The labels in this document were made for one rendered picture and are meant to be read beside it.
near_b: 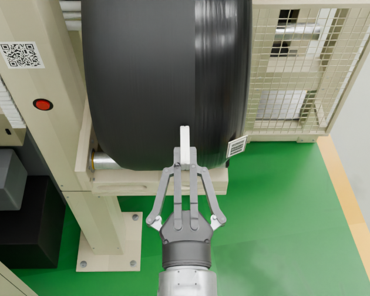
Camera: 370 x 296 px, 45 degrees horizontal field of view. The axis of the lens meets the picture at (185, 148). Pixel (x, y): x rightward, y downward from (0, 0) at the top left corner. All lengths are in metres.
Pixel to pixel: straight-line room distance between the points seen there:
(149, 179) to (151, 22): 0.52
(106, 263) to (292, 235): 0.82
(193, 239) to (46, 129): 0.58
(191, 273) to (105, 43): 0.38
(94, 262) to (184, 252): 1.34
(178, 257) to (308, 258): 1.41
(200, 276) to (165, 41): 0.36
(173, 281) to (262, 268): 1.34
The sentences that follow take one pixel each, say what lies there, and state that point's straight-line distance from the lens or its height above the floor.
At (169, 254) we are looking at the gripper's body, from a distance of 0.68.
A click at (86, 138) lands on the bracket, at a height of 0.95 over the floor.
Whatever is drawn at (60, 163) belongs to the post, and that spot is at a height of 0.79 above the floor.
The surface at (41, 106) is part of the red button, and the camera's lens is 1.07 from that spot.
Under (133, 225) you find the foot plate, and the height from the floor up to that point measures 0.01.
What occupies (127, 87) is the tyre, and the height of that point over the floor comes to 1.31.
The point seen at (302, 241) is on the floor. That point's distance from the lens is 2.06.
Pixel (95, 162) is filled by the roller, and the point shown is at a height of 0.92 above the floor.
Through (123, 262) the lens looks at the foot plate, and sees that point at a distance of 1.97.
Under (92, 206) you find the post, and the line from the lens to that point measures 1.53.
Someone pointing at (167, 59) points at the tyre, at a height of 1.34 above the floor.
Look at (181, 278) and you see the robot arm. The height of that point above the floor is 1.24.
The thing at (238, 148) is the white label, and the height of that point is 1.15.
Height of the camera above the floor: 1.87
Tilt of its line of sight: 58 degrees down
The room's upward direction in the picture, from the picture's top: straight up
